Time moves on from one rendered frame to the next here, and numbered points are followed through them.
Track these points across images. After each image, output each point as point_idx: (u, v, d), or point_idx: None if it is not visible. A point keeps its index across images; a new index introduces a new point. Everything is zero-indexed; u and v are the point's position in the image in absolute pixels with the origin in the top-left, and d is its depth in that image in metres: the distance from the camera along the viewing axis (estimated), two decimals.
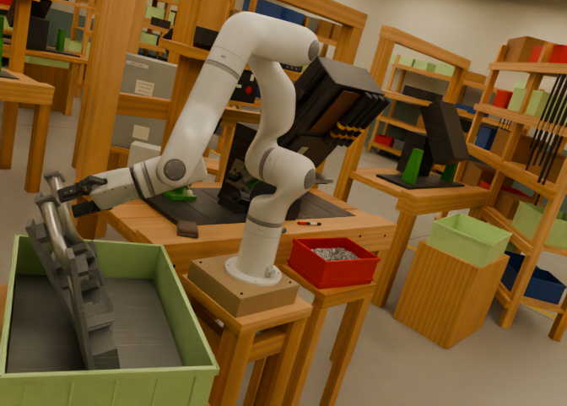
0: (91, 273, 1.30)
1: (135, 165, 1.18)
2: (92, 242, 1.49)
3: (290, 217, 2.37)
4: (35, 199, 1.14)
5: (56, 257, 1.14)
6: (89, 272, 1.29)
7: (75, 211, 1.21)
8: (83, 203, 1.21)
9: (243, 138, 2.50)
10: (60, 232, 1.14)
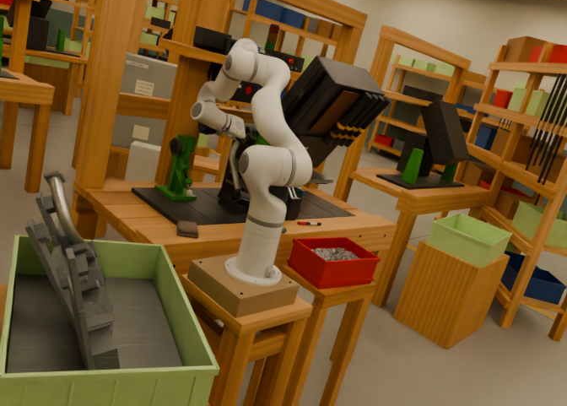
0: (234, 180, 2.30)
1: (226, 113, 2.20)
2: (92, 242, 1.49)
3: (290, 217, 2.37)
4: (254, 129, 2.34)
5: None
6: (234, 178, 2.30)
7: (250, 138, 2.33)
8: (249, 136, 2.31)
9: None
10: None
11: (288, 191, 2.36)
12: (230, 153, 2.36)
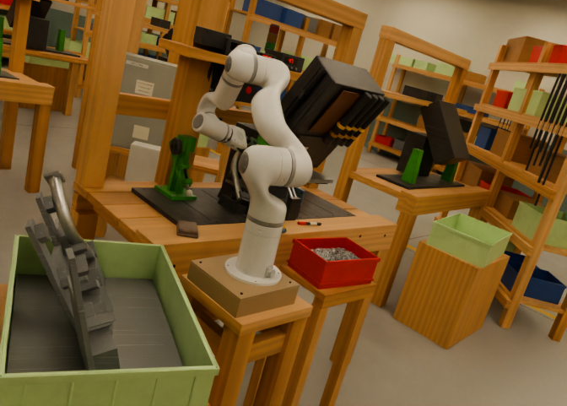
0: (237, 191, 2.29)
1: (227, 124, 2.20)
2: (92, 242, 1.49)
3: (290, 217, 2.37)
4: (256, 139, 2.34)
5: None
6: (237, 189, 2.30)
7: None
8: (250, 146, 2.30)
9: None
10: None
11: (288, 191, 2.36)
12: (232, 163, 2.35)
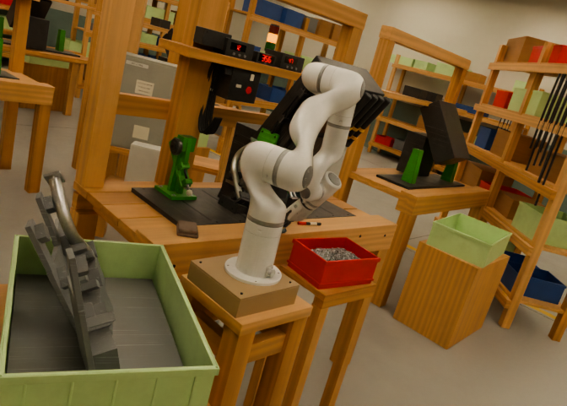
0: (237, 191, 2.29)
1: None
2: (92, 242, 1.49)
3: None
4: (256, 139, 2.34)
5: None
6: (237, 189, 2.30)
7: (283, 223, 2.17)
8: (288, 223, 2.15)
9: (243, 138, 2.50)
10: (239, 149, 2.35)
11: (288, 191, 2.36)
12: (232, 163, 2.36)
